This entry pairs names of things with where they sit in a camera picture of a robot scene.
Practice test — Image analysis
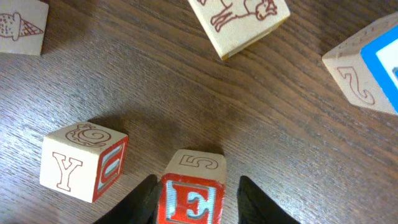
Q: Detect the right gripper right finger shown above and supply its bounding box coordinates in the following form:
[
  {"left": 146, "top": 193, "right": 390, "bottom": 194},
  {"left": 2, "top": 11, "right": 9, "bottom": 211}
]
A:
[{"left": 237, "top": 175, "right": 299, "bottom": 224}]

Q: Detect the plain wooden picture block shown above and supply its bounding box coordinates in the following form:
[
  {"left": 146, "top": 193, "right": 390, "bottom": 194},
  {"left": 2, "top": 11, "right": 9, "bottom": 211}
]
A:
[{"left": 40, "top": 122, "right": 129, "bottom": 203}]

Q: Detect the wooden animal picture block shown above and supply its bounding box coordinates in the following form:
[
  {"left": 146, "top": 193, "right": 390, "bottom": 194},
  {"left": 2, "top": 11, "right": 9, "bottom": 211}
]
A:
[{"left": 188, "top": 0, "right": 290, "bottom": 60}]

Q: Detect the red letter E block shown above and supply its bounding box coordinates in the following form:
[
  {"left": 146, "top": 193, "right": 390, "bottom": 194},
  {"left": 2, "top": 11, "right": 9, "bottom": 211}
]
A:
[{"left": 157, "top": 149, "right": 226, "bottom": 224}]

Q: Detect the blue letter E block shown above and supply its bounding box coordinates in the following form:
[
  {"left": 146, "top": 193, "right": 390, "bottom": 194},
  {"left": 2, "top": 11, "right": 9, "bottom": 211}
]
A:
[{"left": 1, "top": 0, "right": 49, "bottom": 55}]

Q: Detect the blue letter T block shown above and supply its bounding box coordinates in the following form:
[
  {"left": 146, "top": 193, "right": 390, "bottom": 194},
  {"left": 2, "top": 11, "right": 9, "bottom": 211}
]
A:
[{"left": 322, "top": 12, "right": 397, "bottom": 115}]

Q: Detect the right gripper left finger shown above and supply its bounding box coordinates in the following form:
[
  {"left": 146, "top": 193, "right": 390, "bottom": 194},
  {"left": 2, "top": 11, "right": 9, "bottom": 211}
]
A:
[{"left": 93, "top": 174, "right": 162, "bottom": 224}]

